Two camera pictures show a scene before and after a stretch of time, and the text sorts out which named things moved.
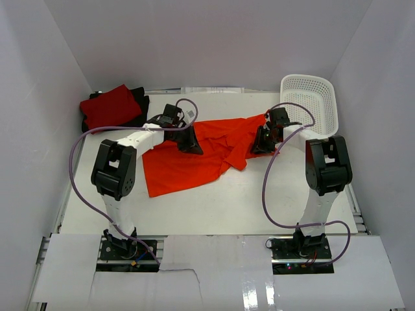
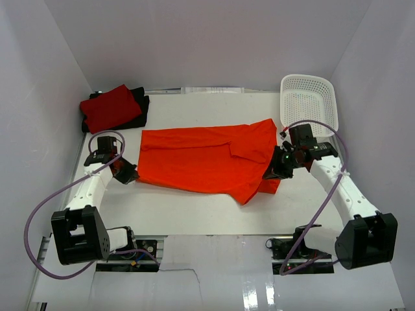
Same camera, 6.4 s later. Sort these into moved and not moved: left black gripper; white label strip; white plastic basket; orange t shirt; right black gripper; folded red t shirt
Moved: left black gripper; right black gripper; orange t shirt
Not moved: folded red t shirt; white plastic basket; white label strip
